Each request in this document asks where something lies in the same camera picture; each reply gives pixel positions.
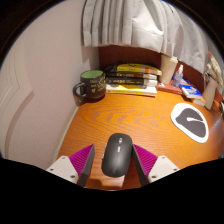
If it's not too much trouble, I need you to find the white and grey mouse pad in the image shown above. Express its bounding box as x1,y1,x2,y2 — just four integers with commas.
170,102,210,144

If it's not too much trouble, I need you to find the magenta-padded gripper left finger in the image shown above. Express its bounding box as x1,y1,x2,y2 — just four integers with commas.
45,143,96,188

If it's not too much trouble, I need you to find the red-brown notebook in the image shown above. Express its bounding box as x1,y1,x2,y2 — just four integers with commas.
156,82,183,95

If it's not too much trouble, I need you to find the thin black book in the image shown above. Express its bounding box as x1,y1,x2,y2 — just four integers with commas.
105,71,158,80

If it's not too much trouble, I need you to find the white pleated curtain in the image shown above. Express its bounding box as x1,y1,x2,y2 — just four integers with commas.
81,0,214,74

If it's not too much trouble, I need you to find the dark wooden desk backboard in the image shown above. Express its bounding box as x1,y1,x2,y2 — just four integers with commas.
98,45,224,103

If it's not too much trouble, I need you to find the blue book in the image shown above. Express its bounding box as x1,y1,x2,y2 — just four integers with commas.
173,75,204,100

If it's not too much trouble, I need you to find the dark grey computer mouse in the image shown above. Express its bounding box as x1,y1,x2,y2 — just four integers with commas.
101,132,134,178

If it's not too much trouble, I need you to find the white and yellow book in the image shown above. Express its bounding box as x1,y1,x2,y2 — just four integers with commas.
105,83,158,98

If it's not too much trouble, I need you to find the cream lidded tumbler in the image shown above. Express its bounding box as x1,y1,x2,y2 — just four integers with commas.
158,53,179,85

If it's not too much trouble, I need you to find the yellow and black book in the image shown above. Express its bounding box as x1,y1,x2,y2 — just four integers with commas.
105,63,163,76

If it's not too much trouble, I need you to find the dark green mug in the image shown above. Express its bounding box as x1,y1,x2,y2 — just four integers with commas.
72,69,107,100

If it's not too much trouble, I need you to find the white jug vase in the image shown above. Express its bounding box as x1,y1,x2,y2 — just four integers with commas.
202,71,219,110

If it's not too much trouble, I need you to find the clear spray bottle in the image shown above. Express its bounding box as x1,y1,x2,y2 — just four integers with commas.
172,64,184,89

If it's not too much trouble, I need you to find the orange book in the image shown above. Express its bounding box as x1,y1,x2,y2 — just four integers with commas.
191,96,207,107

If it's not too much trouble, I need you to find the white flower bunch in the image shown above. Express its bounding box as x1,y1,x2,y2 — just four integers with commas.
205,50,224,88

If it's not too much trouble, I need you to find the dark book with yellow print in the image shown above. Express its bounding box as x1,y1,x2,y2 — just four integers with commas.
105,77,158,88

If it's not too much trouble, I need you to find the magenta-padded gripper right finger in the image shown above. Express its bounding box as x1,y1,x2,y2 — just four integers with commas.
131,143,181,187

